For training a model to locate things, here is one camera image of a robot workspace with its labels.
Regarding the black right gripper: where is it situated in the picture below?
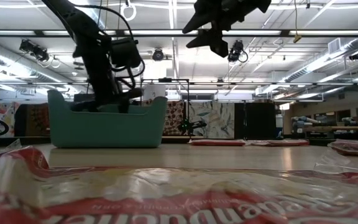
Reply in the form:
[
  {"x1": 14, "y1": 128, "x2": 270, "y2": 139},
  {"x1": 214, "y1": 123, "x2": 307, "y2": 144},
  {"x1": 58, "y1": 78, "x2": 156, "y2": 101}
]
[{"x1": 181, "y1": 0, "x2": 272, "y2": 58}]

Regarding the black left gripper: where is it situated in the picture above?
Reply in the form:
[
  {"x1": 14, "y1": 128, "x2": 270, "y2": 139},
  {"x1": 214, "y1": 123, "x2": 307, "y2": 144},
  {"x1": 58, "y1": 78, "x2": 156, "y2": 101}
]
[{"x1": 70, "y1": 54, "x2": 143, "y2": 114}]

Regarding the teal plastic basket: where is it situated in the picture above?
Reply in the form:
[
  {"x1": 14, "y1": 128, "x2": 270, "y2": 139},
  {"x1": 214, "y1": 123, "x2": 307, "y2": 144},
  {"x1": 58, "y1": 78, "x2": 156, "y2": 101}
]
[{"x1": 47, "y1": 89, "x2": 168, "y2": 149}]

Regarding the red popcorn bag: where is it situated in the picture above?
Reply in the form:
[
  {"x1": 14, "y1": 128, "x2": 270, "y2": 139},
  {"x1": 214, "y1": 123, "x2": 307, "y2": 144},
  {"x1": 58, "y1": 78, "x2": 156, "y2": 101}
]
[
  {"x1": 246, "y1": 139, "x2": 310, "y2": 147},
  {"x1": 0, "y1": 139, "x2": 358, "y2": 224},
  {"x1": 327, "y1": 139, "x2": 358, "y2": 158},
  {"x1": 188, "y1": 139, "x2": 247, "y2": 147}
]

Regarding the white cylinder container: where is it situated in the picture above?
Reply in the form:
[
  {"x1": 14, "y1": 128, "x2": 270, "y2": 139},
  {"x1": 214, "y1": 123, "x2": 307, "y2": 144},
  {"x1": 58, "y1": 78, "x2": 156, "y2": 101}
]
[{"x1": 142, "y1": 84, "x2": 167, "y2": 101}]

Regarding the brown dotted pattern panel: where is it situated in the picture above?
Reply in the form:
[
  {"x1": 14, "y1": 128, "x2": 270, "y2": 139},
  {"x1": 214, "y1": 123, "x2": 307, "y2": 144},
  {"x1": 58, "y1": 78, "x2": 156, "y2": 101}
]
[{"x1": 163, "y1": 99, "x2": 186, "y2": 137}]

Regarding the dark brown panel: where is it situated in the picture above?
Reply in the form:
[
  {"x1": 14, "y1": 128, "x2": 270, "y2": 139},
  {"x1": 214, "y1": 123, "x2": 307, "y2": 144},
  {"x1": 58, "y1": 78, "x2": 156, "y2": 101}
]
[{"x1": 14, "y1": 103, "x2": 51, "y2": 137}]

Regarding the black green background device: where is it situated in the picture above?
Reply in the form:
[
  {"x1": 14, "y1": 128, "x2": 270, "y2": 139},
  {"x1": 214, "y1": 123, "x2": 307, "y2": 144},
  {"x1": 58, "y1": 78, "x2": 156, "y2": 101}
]
[{"x1": 178, "y1": 119, "x2": 208, "y2": 138}]

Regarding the white leaf pattern panel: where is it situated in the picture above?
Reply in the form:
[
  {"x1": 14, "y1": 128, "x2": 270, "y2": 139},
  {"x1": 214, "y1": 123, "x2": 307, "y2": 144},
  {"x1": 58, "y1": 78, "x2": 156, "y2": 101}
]
[{"x1": 188, "y1": 101, "x2": 236, "y2": 140}]

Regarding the black ceiling spotlight cluster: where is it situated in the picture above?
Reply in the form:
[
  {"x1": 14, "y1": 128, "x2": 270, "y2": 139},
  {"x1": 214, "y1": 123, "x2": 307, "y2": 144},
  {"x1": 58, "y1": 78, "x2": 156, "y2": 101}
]
[{"x1": 19, "y1": 39, "x2": 50, "y2": 62}]

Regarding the black cabinet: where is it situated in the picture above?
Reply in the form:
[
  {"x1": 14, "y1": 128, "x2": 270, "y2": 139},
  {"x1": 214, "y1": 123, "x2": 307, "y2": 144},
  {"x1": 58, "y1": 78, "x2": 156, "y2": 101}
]
[{"x1": 234, "y1": 101, "x2": 277, "y2": 140}]

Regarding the floral pattern panel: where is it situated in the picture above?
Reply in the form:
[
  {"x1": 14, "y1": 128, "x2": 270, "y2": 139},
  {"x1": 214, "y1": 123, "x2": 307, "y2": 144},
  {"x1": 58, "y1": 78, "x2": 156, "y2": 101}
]
[{"x1": 0, "y1": 101, "x2": 21, "y2": 138}]

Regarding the wooden workbench with clutter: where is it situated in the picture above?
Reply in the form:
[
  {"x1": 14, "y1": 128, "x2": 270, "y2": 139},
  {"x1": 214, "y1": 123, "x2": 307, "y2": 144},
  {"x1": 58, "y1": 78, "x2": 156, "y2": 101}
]
[{"x1": 292, "y1": 115, "x2": 358, "y2": 141}]

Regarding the black ceiling spotlight with cable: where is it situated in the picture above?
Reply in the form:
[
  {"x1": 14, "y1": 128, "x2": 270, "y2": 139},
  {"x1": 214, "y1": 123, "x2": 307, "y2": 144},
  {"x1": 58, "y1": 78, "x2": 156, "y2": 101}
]
[{"x1": 227, "y1": 39, "x2": 249, "y2": 64}]

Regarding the black left camera cable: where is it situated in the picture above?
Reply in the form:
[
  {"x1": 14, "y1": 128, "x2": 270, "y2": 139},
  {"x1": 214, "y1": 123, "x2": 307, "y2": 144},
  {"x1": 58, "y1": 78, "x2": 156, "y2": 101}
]
[{"x1": 82, "y1": 4, "x2": 146, "y2": 91}]

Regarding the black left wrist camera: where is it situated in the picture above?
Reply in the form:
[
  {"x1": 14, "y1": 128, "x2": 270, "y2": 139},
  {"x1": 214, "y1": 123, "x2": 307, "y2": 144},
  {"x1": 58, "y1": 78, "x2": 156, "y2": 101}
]
[{"x1": 109, "y1": 37, "x2": 143, "y2": 68}]

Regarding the round black ceiling camera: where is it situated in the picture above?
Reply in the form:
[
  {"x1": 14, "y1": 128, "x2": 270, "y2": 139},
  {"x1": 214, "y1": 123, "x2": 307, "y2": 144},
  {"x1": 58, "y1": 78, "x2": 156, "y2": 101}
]
[{"x1": 152, "y1": 48, "x2": 165, "y2": 62}]

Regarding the black metal frame stand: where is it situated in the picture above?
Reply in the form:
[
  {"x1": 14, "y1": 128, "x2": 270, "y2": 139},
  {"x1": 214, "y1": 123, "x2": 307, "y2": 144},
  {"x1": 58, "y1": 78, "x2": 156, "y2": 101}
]
[{"x1": 139, "y1": 77, "x2": 191, "y2": 139}]

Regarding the overhead frame bar with lights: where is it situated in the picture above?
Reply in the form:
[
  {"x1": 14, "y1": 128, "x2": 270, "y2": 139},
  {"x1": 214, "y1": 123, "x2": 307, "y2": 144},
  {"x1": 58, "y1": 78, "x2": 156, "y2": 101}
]
[{"x1": 0, "y1": 29, "x2": 358, "y2": 38}]

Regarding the hanging yellow connector cable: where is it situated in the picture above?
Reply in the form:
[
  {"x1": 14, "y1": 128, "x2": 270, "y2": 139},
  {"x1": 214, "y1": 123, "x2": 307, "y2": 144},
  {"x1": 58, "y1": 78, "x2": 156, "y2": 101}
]
[{"x1": 292, "y1": 0, "x2": 303, "y2": 44}]

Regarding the white hanging ring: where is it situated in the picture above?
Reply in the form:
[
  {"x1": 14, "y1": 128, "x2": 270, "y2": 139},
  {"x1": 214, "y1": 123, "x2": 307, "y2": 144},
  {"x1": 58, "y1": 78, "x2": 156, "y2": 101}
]
[{"x1": 119, "y1": 0, "x2": 137, "y2": 22}]

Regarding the large silver ceiling duct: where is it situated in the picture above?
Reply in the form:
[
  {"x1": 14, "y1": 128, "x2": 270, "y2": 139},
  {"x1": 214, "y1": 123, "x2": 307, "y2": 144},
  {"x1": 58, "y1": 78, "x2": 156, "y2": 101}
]
[{"x1": 0, "y1": 37, "x2": 71, "y2": 83}]

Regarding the ribbed silver ceiling duct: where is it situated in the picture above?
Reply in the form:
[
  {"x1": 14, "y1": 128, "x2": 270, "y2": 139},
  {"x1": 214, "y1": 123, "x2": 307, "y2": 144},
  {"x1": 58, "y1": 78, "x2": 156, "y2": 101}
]
[{"x1": 286, "y1": 37, "x2": 358, "y2": 82}]

